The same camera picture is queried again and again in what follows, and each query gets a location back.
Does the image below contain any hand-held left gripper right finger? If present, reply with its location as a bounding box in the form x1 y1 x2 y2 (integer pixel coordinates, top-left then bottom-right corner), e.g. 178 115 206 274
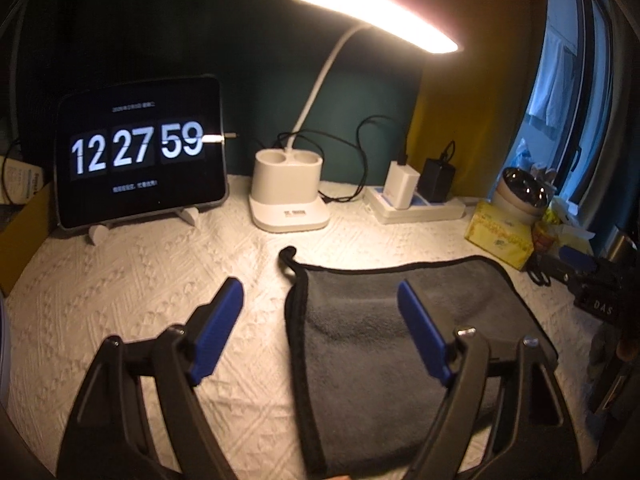
397 280 583 480

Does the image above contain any yellow snack packet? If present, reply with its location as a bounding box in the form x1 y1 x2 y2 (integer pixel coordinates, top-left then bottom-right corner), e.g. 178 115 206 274
531 195 596 261

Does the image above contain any white tablet stand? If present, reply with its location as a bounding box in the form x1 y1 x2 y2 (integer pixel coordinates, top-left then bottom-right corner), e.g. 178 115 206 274
88 205 202 247

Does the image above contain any cardboard box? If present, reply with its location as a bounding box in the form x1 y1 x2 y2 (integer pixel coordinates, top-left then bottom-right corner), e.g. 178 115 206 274
0 180 58 296

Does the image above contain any white textured tablecloth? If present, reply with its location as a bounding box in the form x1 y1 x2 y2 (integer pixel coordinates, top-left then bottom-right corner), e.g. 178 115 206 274
2 174 608 480

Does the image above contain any tablet showing flip clock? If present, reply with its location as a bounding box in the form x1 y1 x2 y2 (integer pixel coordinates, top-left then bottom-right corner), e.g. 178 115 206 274
53 75 230 230

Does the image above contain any grey towel with black trim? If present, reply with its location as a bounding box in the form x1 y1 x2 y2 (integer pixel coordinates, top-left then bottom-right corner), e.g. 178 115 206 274
278 246 559 478

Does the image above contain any white power strip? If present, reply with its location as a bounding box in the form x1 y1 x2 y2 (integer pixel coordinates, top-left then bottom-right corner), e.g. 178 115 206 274
363 185 468 225

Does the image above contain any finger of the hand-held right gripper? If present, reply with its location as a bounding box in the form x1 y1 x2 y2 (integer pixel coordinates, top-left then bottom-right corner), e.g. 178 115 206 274
526 245 598 287

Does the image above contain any black power adapter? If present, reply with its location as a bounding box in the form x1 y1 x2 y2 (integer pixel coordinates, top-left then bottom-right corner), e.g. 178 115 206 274
417 158 457 204

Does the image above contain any black cable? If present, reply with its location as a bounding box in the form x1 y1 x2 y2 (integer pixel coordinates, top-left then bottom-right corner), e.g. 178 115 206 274
276 115 414 204

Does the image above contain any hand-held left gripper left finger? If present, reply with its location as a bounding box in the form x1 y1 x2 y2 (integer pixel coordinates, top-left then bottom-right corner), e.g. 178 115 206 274
58 276 245 480

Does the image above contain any window frame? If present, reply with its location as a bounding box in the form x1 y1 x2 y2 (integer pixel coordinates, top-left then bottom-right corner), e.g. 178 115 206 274
515 0 640 241

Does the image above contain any white charger plug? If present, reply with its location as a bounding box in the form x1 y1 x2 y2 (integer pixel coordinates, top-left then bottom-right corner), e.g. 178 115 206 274
384 161 422 210

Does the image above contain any steel lidded pot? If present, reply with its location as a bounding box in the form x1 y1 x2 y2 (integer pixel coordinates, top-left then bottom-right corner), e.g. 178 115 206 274
492 166 553 225

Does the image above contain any white desk lamp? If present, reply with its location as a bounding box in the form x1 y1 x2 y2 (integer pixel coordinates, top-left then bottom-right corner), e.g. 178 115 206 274
248 0 460 234

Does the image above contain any yellow tissue box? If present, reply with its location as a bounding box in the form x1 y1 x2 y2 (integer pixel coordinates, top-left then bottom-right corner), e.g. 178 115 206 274
464 201 536 271

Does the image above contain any white packet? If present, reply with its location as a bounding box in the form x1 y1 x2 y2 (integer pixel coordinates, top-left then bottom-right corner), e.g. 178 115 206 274
0 156 45 206

